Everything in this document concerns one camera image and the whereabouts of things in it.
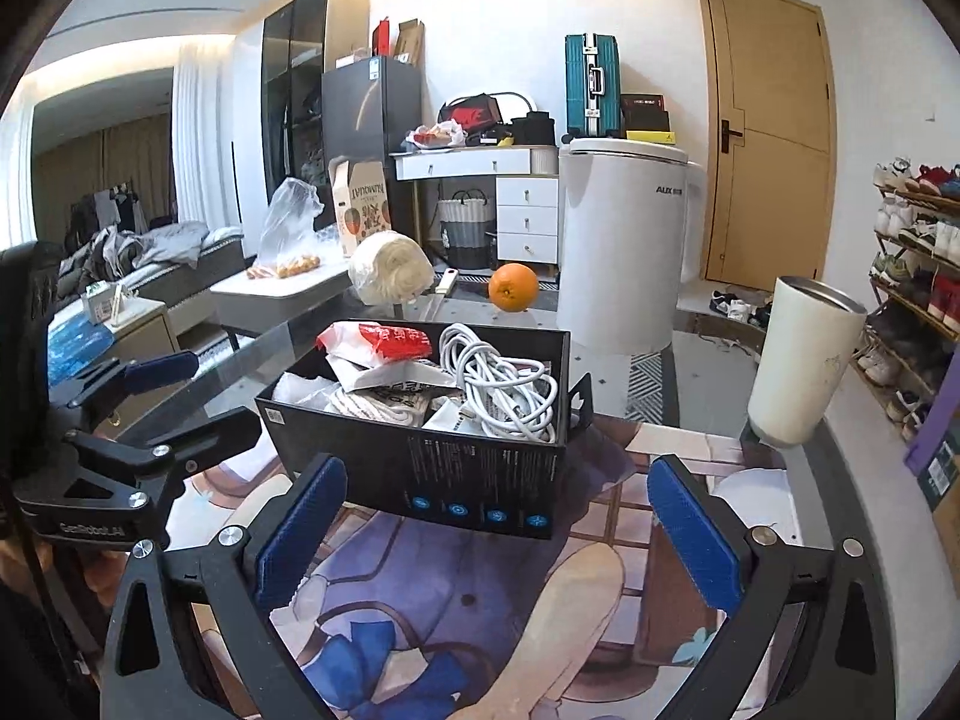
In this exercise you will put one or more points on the wooden door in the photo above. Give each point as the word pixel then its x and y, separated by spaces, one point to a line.
pixel 772 141

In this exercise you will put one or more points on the black cardboard box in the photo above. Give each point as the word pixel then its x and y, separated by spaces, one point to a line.
pixel 485 484

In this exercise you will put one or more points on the white handled knife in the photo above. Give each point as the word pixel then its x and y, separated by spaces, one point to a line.
pixel 446 283

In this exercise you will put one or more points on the anime print table mat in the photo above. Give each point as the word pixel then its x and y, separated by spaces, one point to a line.
pixel 398 618

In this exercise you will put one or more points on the white yarn ball bag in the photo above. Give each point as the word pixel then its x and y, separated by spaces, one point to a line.
pixel 389 268

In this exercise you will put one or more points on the white medicine granule bag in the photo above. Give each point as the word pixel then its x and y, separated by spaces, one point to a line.
pixel 392 374

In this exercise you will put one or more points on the left hand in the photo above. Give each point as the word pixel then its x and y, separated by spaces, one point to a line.
pixel 100 572

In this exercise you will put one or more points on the grey white side table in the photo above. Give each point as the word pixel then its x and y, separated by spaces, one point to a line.
pixel 252 307

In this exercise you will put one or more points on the orange fruit carton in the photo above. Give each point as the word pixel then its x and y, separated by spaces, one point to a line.
pixel 361 205

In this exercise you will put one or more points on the black yellow stacked boxes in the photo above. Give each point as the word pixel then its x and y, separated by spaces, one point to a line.
pixel 646 119

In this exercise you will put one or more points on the grey sofa with clothes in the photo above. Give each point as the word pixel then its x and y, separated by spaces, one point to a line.
pixel 168 264

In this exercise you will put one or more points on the teal suitcase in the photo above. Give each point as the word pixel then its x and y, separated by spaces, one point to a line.
pixel 593 88

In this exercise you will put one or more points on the clear plastic bag with fruit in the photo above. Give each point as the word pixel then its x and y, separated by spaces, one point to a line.
pixel 289 245

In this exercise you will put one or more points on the cream tumbler cup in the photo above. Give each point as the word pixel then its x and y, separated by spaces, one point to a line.
pixel 809 342

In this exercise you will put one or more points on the bamboo shoe rack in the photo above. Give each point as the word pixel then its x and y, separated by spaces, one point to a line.
pixel 912 337

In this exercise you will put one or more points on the red white balloon glue bag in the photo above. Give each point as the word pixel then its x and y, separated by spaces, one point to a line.
pixel 371 344

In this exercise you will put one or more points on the white drawer desk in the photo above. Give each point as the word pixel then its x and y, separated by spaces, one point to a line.
pixel 521 180

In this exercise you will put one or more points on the black glass cabinet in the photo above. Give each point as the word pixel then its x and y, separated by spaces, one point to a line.
pixel 301 41

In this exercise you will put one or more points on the orange fruit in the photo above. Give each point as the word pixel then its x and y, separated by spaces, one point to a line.
pixel 513 287

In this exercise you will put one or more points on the woven laundry basket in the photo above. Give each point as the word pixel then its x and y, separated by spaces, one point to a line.
pixel 466 224

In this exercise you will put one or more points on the beige low cabinet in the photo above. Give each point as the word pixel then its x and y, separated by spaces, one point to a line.
pixel 140 332

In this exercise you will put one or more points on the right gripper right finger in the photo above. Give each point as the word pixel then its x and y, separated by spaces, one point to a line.
pixel 814 616

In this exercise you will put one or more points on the purple yoga mat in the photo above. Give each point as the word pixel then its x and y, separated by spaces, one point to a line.
pixel 934 428

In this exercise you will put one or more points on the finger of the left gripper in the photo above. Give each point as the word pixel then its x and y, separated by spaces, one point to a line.
pixel 160 469
pixel 104 385

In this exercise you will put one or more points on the open brown cardboard box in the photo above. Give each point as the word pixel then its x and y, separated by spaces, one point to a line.
pixel 940 483

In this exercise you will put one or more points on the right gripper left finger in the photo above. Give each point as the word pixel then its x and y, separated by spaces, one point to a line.
pixel 156 665

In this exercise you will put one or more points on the dark grey fridge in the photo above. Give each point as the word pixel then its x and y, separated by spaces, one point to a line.
pixel 367 110

